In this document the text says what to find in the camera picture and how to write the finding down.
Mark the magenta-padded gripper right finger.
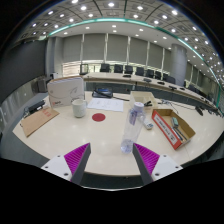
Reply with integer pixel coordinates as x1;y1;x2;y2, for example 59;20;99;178
132;142;184;186

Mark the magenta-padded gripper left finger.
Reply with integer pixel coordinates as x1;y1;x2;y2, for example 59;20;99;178
40;142;92;186

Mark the clear plastic bottle white cap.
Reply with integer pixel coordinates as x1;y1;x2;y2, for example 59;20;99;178
119;101;147;155

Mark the small white charger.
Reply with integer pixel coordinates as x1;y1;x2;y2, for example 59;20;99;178
143;120;155;131

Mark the open cardboard box red side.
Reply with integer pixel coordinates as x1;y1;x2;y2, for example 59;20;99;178
151;108;197;150

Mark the grey-green handheld device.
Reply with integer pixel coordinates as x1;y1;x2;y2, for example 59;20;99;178
171;116;180;128

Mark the flat round red coaster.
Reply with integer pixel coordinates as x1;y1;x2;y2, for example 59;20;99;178
91;112;107;123

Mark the white ceramic mug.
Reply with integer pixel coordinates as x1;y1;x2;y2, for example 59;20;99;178
71;98;89;119

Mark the brown cardboard envelope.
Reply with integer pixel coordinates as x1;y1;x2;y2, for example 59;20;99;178
20;106;60;138

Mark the white printed paper sheet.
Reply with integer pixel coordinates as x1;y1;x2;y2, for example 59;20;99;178
87;97;125;113

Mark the white desk organiser box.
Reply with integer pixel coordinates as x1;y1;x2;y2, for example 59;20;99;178
129;90;158;111

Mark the black device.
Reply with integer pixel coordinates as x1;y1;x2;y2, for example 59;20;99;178
23;99;46;116

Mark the white copy paper box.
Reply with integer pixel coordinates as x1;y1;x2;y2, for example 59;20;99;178
46;75;86;109

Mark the curved conference desk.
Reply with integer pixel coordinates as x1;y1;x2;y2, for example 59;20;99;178
81;72;218;109

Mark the row of black office chairs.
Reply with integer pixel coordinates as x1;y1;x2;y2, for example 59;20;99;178
99;63;177;84

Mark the group of ceiling lights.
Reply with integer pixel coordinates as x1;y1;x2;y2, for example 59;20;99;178
29;0;224;73

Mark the black cable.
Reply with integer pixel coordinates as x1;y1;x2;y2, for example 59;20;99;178
112;95;131;102

